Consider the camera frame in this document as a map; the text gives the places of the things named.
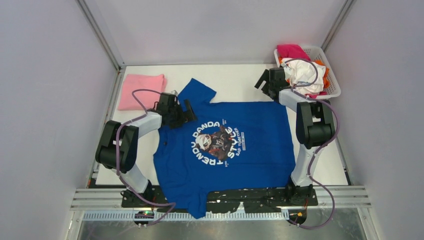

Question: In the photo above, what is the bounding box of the orange t shirt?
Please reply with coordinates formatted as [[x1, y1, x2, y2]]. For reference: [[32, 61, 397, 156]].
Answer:
[[278, 56, 331, 89]]

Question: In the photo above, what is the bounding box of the white plastic basket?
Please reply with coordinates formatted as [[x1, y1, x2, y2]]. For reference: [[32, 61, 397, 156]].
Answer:
[[273, 45, 341, 99]]

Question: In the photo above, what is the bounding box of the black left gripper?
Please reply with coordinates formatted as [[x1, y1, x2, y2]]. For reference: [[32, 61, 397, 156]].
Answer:
[[168, 100, 197, 130]]

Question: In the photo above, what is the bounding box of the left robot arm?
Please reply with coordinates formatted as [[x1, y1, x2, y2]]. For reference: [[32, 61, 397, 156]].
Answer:
[[95, 90, 198, 207]]

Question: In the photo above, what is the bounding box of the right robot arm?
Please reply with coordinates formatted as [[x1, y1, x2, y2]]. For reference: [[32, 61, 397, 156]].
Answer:
[[255, 67, 336, 205]]

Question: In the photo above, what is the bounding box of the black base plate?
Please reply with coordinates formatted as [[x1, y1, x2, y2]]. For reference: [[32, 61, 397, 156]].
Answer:
[[120, 185, 318, 214]]

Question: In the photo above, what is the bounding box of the white slotted cable duct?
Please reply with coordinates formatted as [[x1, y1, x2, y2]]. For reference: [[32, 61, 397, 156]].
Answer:
[[82, 210, 289, 222]]

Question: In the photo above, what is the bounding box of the magenta t shirt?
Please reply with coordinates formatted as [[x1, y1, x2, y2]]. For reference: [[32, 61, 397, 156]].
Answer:
[[276, 44, 330, 98]]

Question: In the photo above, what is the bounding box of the white t shirt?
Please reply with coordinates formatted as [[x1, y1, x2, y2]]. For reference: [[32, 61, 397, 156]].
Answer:
[[281, 57, 327, 96]]

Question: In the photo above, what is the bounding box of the folded pink t shirt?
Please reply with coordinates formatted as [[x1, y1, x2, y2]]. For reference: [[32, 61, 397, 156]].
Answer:
[[117, 74, 167, 111]]

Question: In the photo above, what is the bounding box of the blue printed t shirt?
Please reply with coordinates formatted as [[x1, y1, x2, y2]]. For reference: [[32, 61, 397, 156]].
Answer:
[[153, 79, 295, 219]]

